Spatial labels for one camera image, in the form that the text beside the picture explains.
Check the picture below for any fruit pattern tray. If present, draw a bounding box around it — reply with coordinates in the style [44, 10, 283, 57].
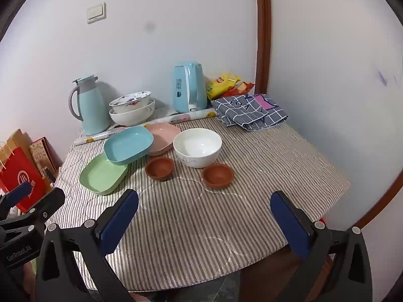
[73, 107, 219, 146]

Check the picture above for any white floral-line bowl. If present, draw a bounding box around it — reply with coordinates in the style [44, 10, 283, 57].
[173, 128, 223, 168]

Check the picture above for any white wall switch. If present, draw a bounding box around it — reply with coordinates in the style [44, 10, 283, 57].
[86, 3, 106, 25]

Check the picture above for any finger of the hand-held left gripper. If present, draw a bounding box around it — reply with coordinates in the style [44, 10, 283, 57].
[0, 181, 33, 216]
[17, 188, 66, 227]

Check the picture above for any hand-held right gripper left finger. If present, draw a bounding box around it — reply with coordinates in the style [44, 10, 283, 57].
[35, 189, 140, 302]

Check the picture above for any light blue plate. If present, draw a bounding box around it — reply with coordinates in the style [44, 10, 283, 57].
[104, 125, 155, 166]

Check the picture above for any patterned white bowl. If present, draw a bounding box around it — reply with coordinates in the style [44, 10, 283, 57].
[109, 91, 152, 114]

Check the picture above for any brown paper bag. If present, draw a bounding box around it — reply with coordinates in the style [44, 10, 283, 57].
[0, 128, 43, 177]

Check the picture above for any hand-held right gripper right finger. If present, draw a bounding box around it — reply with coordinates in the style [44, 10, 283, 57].
[270, 190, 374, 302]

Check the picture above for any small brown bowl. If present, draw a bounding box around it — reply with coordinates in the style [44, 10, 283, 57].
[145, 156, 175, 182]
[201, 164, 235, 191]

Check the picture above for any yellow chip bag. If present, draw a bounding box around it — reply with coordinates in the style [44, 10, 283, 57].
[206, 73, 241, 100]

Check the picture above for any light green plate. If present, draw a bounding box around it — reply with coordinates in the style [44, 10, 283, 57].
[79, 154, 129, 196]

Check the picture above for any light blue thermos jug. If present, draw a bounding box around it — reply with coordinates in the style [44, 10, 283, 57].
[69, 75, 111, 136]

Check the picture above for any red paper bag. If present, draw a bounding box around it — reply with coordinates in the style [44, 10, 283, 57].
[0, 146, 48, 213]

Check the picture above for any red chip bag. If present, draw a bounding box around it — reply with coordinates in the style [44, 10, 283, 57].
[220, 81, 255, 99]

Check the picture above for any large plain white bowl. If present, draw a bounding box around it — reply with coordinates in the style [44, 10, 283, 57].
[109, 98, 156, 127]

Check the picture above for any pink plate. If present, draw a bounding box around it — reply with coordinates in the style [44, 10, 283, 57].
[145, 122, 182, 157]

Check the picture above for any grey checkered cloth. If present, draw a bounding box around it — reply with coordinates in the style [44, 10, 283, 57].
[211, 93, 289, 132]

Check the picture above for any light blue electric kettle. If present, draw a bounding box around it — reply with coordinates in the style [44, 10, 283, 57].
[173, 62, 208, 114]

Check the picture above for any pink paper slip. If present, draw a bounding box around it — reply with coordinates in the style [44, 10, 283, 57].
[256, 94, 275, 110]

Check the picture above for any wooden door frame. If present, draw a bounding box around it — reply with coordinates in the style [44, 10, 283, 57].
[254, 0, 403, 231]

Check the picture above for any striped tablecloth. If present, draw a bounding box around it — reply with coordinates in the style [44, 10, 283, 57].
[46, 105, 351, 293]

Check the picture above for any patterned brown box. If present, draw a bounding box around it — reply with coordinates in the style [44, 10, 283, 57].
[29, 137, 60, 177]

